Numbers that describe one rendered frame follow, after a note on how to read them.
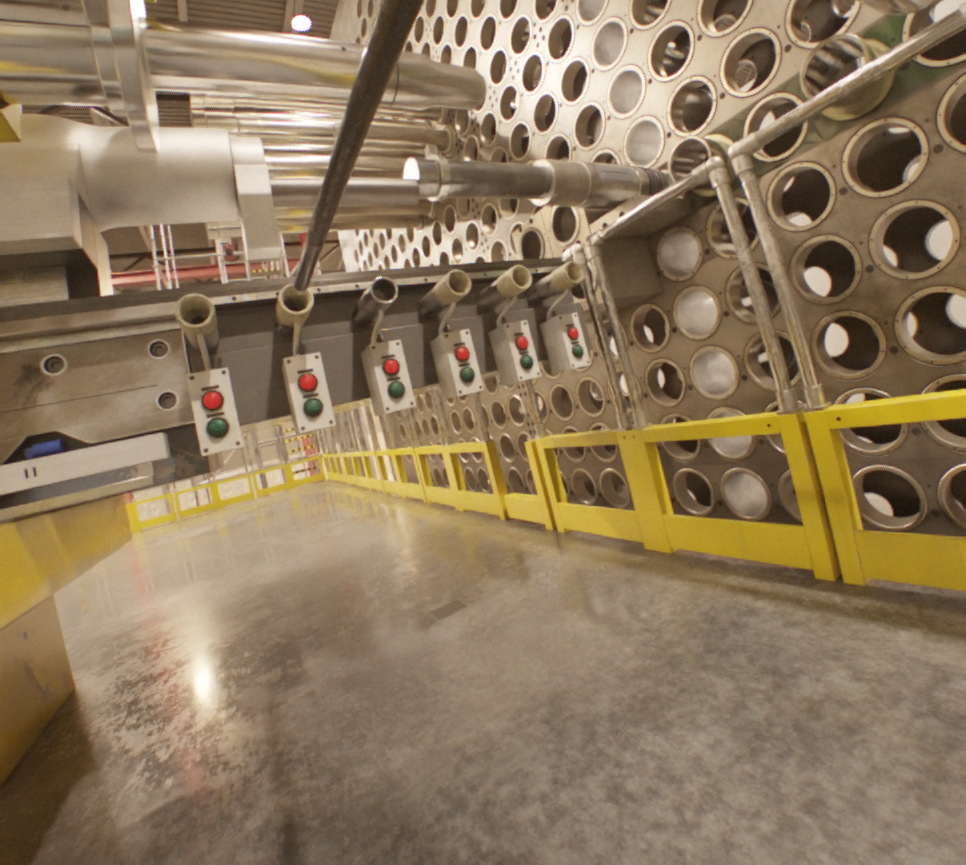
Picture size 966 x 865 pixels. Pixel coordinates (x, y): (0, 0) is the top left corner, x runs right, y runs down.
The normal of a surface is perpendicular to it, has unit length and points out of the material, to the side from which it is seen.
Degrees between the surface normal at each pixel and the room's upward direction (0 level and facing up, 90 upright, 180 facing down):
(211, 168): 115
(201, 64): 139
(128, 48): 131
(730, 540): 90
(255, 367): 90
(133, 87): 146
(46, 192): 90
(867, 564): 90
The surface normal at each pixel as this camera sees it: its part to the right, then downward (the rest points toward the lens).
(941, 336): -0.84, 0.17
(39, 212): 0.49, -0.19
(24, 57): 0.49, 0.65
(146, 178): 0.54, 0.33
